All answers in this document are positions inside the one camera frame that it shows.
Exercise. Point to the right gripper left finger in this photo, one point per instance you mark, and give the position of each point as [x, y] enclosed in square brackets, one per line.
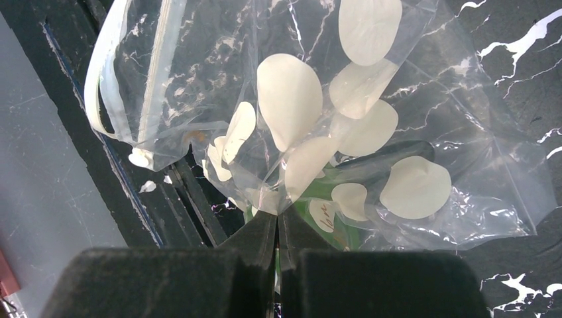
[234, 279]

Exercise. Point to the clear polka dot zip bag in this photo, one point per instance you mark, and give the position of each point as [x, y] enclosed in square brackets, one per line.
[265, 94]

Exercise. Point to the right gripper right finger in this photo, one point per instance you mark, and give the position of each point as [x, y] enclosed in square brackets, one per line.
[320, 281]

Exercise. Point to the small green fake lime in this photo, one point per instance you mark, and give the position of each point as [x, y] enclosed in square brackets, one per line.
[343, 206]

